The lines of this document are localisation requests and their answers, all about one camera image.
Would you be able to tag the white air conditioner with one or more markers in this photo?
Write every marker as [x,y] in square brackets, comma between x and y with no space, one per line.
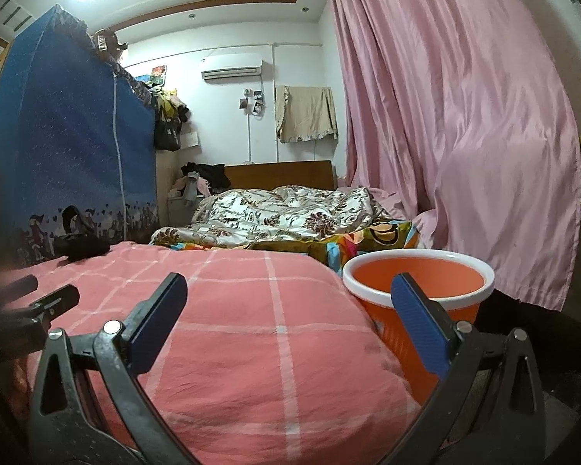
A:
[231,65]

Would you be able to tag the orange bucket with white rim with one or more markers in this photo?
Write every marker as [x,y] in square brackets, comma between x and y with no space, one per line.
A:
[440,271]

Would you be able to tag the black clothes pile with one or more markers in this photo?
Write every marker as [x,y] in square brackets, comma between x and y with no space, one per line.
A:
[210,177]

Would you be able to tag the wooden headboard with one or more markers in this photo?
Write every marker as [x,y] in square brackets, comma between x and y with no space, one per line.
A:
[281,174]

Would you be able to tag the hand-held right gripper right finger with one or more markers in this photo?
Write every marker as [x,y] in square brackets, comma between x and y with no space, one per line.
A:
[419,324]

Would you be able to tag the white floral quilt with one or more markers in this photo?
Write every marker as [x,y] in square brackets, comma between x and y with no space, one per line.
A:
[271,213]

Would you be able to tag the pink checked bedsheet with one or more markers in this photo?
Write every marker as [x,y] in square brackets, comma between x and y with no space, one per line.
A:
[247,348]

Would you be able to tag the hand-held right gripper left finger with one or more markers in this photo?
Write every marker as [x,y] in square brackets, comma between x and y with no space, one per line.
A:
[157,319]

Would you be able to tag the black cloth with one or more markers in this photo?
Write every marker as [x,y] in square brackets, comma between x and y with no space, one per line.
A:
[82,246]

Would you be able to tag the yellow hanging clothes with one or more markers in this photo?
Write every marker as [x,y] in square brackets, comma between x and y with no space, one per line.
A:
[174,104]

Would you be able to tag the black hanging bag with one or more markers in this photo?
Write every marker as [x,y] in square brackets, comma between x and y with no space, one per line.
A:
[167,133]

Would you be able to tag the white wall paper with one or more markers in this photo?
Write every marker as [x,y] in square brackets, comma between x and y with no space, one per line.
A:
[189,139]

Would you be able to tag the white wall pipe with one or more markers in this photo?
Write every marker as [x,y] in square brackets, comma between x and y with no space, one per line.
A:
[248,135]

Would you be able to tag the white nightstand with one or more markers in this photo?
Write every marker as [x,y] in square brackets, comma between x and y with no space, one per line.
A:
[180,210]

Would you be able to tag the pink curtain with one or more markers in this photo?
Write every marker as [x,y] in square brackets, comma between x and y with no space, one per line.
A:
[440,106]

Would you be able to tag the beige hanging towel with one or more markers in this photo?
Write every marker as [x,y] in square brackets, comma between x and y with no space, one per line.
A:
[307,114]

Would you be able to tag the grey garment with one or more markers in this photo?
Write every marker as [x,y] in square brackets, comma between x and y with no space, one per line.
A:
[190,189]

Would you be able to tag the colourful patterned blanket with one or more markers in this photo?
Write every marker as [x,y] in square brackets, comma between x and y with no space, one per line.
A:
[382,235]

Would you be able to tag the blue fabric wardrobe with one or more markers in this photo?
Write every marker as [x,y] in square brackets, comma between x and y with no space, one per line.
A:
[68,131]

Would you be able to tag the wall photos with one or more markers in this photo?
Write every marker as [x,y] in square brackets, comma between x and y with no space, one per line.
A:
[252,102]

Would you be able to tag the ceiling vent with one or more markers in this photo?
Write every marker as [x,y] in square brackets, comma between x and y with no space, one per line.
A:
[10,15]

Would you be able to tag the beige cabinet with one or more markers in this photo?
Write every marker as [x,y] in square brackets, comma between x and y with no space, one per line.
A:
[167,169]

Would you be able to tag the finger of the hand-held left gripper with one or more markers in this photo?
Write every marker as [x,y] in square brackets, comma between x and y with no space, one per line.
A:
[17,288]
[53,300]

